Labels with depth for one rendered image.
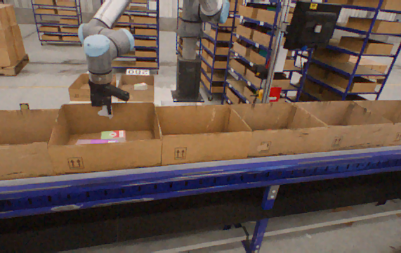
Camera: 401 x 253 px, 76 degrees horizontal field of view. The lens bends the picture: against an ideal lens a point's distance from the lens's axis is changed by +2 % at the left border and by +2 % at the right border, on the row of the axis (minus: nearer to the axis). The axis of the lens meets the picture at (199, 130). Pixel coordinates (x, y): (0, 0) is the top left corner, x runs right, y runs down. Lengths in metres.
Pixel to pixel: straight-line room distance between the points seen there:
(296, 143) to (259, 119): 0.29
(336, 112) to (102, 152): 1.34
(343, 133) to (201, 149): 0.71
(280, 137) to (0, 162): 1.08
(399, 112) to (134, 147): 1.68
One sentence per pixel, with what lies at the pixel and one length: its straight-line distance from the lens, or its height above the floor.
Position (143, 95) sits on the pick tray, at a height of 0.81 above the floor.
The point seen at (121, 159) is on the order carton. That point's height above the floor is 0.96.
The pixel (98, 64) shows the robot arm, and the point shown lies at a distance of 1.05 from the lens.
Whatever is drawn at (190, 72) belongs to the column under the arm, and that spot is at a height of 0.99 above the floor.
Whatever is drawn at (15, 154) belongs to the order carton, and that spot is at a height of 1.01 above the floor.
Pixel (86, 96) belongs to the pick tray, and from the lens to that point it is 2.09.
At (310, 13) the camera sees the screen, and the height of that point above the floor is 1.48.
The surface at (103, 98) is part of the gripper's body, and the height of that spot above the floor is 1.13.
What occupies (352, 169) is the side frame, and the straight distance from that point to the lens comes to 1.56.
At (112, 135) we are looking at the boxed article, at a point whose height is 0.95.
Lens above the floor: 1.56
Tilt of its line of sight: 29 degrees down
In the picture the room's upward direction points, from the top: 5 degrees clockwise
